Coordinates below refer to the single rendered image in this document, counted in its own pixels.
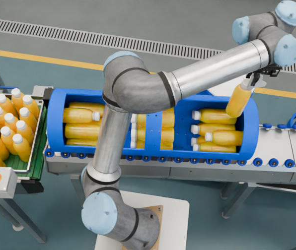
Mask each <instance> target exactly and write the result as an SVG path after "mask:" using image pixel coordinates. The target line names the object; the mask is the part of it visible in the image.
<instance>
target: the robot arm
mask: <svg viewBox="0 0 296 250"><path fill-rule="evenodd" d="M295 28H296V2H294V1H291V0H284V1H282V2H280V3H279V4H278V6H277V7H276V8H275V11H271V12H267V13H263V14H257V15H252V16H245V17H243V18H239V19H237V20H235V21H234V23H233V25H232V36H233V39H234V41H235V42H236V43H237V44H239V45H240V46H238V47H235V48H232V49H230V50H227V51H225V52H222V53H219V54H217V55H214V56H211V57H209V58H206V59H204V60H201V61H198V62H196V63H193V64H190V65H188V66H185V67H183V68H180V69H177V70H175V71H172V72H170V73H167V72H165V71H161V72H158V73H155V74H150V72H149V71H148V69H147V68H146V66H145V64H144V62H143V60H142V59H141V58H139V57H138V56H137V55H136V54H135V53H133V52H129V51H119V52H116V53H114V54H113V55H111V56H110V57H109V58H108V59H107V60H106V61H105V63H104V66H103V75H104V77H105V83H104V88H103V93H102V98H103V100H104V101H105V102H106V104H105V108H104V113H103V118H102V122H101V127H100V131H99V136H98V140H97V145H96V150H95V154H94V158H93V160H91V161H90V162H89V163H88V165H87V166H86V167H85V168H84V170H83V172H82V175H81V184H82V187H83V190H84V195H85V202H84V204H83V210H82V211H81V217H82V221H83V223H84V225H85V227H86V228H88V229H89V230H91V231H92V232H94V233H96V234H99V235H103V236H106V237H109V238H111V239H114V240H116V241H119V242H120V243H121V244H122V245H123V246H124V247H125V248H126V249H127V250H150V249H151V248H152V247H153V246H154V244H155V242H156V241H157V238H158V235H159V231H160V222H159V218H158V216H157V214H156V213H155V212H153V211H152V210H149V209H147V208H133V207H131V206H129V205H127V204H125V203H124V202H123V199H122V196H121V193H120V190H119V186H118V184H119V180H120V176H121V168H120V166H119V163H120V159H121V155H122V152H123V148H124V144H125V141H126V137H127V133H128V130H129V126H130V122H131V119H132V115H133V114H141V115H143V114H152V113H157V112H161V111H164V110H167V109H170V108H172V107H175V106H176V105H177V103H178V101H179V100H182V99H184V98H187V97H189V96H192V95H194V94H197V93H200V92H202V91H205V90H207V89H210V88H212V87H215V86H217V85H220V84H222V83H225V82H228V81H230V80H233V79H235V78H238V77H240V76H243V75H246V77H245V78H250V81H249V82H248V85H247V89H248V91H250V90H252V89H253V88H256V87H264V86H266V84H267V83H266V82H265V81H263V80H262V79H263V75H261V74H264V75H270V77H277V75H278V74H279V72H280V70H281V68H282V67H288V66H291V65H293V64H294V63H295V62H296V38H294V36H293V35H292V34H293V32H294V30H295ZM277 65H279V66H277ZM276 70H279V71H278V73H277V74H273V73H276Z"/></svg>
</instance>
